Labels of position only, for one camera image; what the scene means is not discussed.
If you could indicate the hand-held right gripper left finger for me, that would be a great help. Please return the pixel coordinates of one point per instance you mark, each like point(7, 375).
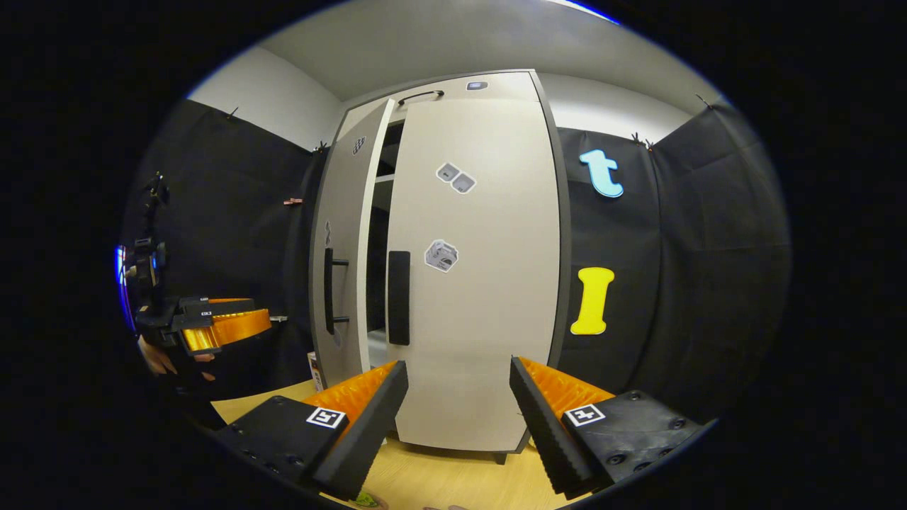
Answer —
point(368, 439)

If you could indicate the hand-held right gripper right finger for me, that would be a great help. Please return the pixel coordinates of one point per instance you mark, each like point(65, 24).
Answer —
point(542, 432)

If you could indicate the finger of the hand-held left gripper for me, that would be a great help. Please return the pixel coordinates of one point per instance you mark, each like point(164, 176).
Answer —
point(195, 324)
point(212, 307)

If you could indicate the white grey cabinet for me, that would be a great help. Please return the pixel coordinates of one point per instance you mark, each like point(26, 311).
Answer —
point(379, 248)

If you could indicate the white cabinet shelf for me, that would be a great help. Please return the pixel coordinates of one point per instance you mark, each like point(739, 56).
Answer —
point(377, 348)
point(384, 178)

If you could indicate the white cabinet drawer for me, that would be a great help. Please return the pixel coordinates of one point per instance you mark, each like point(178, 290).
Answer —
point(496, 88)

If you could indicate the small white red box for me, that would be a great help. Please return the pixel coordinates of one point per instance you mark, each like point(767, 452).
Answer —
point(317, 372)

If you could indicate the black backdrop cloth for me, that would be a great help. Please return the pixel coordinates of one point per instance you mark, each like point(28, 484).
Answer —
point(708, 283)

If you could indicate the long ceiling light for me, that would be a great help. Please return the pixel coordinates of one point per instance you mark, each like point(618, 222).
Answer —
point(588, 8)

